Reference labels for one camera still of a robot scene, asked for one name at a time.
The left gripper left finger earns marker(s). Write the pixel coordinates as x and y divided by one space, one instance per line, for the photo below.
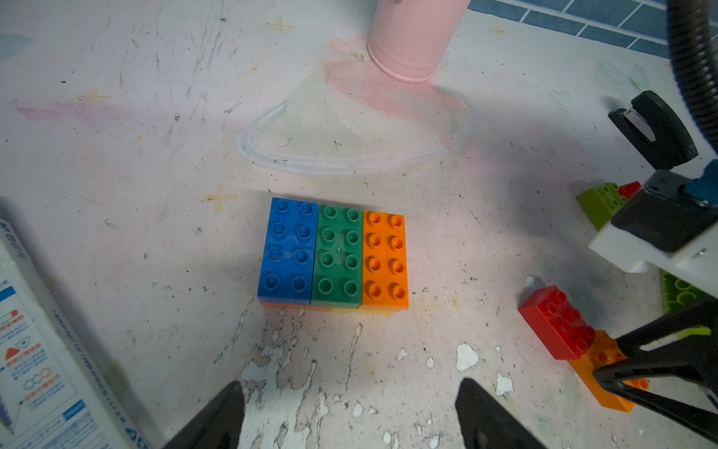
217 425

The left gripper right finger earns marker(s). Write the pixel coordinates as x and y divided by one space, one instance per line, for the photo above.
484 423

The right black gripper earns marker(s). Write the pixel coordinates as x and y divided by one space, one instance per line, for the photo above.
693 358

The lime lego brick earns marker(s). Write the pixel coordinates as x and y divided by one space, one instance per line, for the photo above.
601 203
677 294

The small red lego brick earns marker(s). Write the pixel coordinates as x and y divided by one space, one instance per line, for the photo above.
558 324

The blue lego brick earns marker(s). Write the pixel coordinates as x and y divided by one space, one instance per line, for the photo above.
287 267

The dark green lego brick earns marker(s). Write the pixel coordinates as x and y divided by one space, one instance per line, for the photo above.
337 273

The red lego brick top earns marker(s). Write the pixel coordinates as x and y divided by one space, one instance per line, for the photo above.
628 190

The lime lego brick top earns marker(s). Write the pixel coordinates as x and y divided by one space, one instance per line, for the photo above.
601 203

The white blue small box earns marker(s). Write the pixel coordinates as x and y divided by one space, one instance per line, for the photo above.
52 393

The black stapler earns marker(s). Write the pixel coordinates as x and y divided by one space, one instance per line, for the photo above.
656 131

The pink pen cup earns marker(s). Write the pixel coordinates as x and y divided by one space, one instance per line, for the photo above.
408 38

